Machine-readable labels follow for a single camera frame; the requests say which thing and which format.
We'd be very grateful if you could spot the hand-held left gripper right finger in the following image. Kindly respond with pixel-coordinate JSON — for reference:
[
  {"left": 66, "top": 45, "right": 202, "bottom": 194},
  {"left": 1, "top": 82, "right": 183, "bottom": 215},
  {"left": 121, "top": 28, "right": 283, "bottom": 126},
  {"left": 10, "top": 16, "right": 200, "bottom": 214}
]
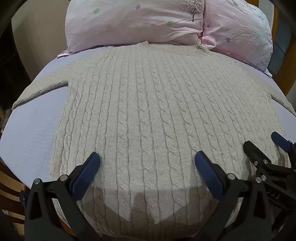
[{"left": 194, "top": 151, "right": 272, "bottom": 241}]

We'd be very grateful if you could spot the grey cable-knit sweater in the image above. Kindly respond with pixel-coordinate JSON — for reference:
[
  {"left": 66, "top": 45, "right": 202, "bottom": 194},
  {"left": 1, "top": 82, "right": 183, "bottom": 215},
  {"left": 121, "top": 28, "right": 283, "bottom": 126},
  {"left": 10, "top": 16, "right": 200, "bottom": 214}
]
[{"left": 12, "top": 41, "right": 296, "bottom": 236}]

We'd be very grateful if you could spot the pink floral pillow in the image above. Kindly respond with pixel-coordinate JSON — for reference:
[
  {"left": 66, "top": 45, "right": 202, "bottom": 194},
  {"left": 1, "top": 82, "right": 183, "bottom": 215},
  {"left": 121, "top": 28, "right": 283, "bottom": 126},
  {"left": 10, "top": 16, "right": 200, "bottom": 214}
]
[
  {"left": 203, "top": 0, "right": 274, "bottom": 73},
  {"left": 57, "top": 0, "right": 217, "bottom": 57}
]

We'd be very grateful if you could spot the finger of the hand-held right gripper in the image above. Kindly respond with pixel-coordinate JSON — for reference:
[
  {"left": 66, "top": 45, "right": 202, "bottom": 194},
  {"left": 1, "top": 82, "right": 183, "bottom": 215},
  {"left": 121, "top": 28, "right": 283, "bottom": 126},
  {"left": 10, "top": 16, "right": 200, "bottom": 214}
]
[
  {"left": 243, "top": 140, "right": 296, "bottom": 184},
  {"left": 271, "top": 131, "right": 296, "bottom": 168}
]

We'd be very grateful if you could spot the lavender bed sheet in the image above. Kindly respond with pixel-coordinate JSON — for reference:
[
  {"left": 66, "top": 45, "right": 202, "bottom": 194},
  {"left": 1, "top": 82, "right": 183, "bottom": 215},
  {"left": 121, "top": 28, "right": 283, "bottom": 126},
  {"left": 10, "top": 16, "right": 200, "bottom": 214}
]
[{"left": 0, "top": 44, "right": 296, "bottom": 186}]

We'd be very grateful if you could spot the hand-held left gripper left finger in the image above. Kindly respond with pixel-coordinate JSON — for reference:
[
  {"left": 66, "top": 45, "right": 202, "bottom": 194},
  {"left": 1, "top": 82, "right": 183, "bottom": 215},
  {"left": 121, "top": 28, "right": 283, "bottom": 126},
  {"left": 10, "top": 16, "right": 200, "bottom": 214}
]
[{"left": 20, "top": 152, "right": 102, "bottom": 241}]

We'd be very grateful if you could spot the wooden headboard frame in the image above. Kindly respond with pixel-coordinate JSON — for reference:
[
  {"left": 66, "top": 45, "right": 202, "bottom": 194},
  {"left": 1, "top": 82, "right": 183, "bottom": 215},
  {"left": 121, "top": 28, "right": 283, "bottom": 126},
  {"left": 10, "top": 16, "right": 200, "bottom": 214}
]
[{"left": 271, "top": 6, "right": 296, "bottom": 96}]

